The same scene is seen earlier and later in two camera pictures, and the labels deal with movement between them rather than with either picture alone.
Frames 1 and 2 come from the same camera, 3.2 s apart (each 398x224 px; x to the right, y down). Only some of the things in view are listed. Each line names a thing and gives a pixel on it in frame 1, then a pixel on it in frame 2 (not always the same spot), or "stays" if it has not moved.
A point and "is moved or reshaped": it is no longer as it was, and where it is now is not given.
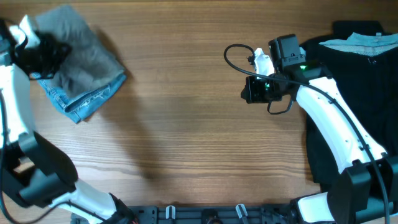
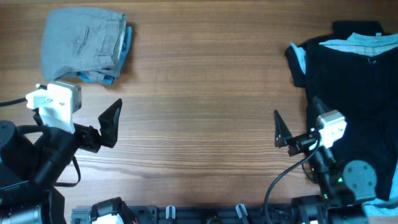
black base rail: x=239 y=214 stays
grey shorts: x=89 y=66 is moved or reshaped
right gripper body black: x=263 y=89 → x=301 y=142
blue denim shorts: x=78 y=108 → x=107 y=79
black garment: x=369 y=84 stays
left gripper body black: x=47 y=54 → x=87 y=139
